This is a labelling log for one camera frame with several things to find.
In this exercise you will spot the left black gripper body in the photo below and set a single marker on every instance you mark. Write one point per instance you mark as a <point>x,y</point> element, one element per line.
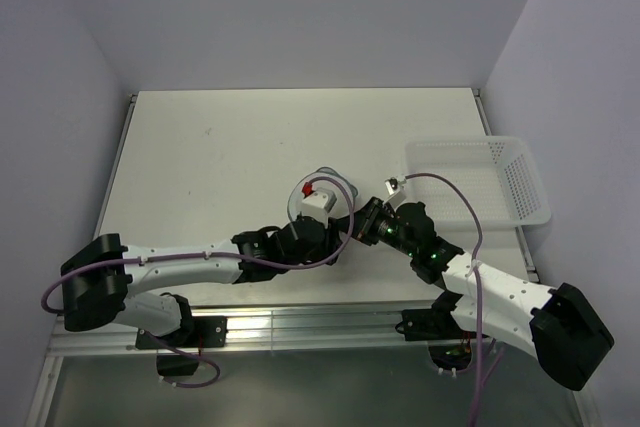
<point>325,249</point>

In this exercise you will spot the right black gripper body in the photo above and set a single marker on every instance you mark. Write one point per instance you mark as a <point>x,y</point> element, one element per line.
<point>378,223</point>

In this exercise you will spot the white mesh laundry bag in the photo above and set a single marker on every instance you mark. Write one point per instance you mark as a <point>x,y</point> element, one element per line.
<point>327,179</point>

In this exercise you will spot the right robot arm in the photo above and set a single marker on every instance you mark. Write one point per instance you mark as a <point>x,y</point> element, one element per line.
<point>557,326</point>

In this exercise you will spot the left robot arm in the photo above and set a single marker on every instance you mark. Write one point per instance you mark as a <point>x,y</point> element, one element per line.
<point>108,282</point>

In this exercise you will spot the white plastic basket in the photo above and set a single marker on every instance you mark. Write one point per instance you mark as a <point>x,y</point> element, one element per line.
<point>496,174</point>

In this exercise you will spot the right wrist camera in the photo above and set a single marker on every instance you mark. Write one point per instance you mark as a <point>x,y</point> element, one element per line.
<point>395,187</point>

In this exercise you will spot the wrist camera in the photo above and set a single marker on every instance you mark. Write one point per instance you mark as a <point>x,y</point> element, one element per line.
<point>317,203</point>
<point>395,187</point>

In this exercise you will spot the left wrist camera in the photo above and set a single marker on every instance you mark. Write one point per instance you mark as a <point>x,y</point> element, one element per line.
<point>317,203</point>

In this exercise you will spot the aluminium rail frame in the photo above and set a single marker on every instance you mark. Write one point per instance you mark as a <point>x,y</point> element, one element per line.
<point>199,167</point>

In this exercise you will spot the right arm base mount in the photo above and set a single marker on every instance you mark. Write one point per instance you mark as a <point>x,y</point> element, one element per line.
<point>449,346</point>

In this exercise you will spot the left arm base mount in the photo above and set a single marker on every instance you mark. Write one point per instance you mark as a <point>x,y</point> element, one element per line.
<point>179,357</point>

